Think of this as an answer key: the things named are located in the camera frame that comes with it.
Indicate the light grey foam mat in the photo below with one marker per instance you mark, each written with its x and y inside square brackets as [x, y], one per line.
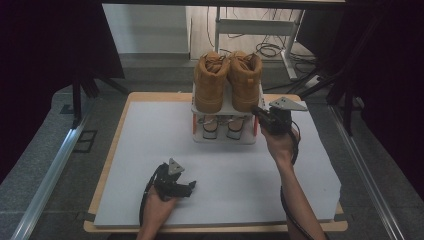
[233, 180]

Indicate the black tripod stand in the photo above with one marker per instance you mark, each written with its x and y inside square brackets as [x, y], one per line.
[76, 96]

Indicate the white two-tier shoe rack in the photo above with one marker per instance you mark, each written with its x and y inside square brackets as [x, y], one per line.
[248, 137]

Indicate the aluminium rail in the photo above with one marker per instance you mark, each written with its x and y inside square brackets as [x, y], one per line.
[50, 180]
[366, 180]

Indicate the white metal desk frame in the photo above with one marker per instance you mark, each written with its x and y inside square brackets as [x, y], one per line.
[256, 26]

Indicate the person's right hand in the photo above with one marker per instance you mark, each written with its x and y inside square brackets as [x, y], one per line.
[281, 146]

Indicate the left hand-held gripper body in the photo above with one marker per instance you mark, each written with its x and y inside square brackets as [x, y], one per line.
[170, 186]

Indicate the person's left hand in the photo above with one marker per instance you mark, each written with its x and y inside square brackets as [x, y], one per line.
[156, 210]

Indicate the black metal stand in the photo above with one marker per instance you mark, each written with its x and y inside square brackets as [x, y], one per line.
[348, 110]

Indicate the tan suede boot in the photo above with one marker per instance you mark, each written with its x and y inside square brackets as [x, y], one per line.
[210, 86]
[245, 86]

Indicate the dark curtain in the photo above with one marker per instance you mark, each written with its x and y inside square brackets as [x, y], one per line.
[40, 66]
[393, 83]

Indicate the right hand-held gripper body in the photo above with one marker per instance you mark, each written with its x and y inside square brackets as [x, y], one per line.
[280, 121]

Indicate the white power strip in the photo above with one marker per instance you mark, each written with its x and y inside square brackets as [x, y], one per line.
[313, 81]

